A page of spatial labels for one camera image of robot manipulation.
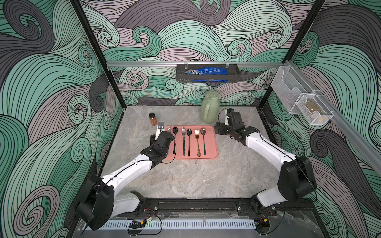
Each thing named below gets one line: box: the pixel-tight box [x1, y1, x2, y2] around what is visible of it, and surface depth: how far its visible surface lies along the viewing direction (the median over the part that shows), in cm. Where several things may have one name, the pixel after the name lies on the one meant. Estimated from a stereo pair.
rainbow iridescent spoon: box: [200, 127, 207, 156], surface depth 106 cm
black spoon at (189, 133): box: [186, 128, 192, 158], surface depth 104 cm
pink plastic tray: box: [164, 125, 218, 160], surface depth 100 cm
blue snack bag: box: [184, 66, 229, 82], surface depth 94 cm
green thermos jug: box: [199, 90, 220, 124], surface depth 97 cm
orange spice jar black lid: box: [148, 112, 158, 126], surface depth 105 cm
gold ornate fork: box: [194, 129, 202, 158], surface depth 103 cm
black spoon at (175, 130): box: [172, 126, 179, 155], surface depth 106 cm
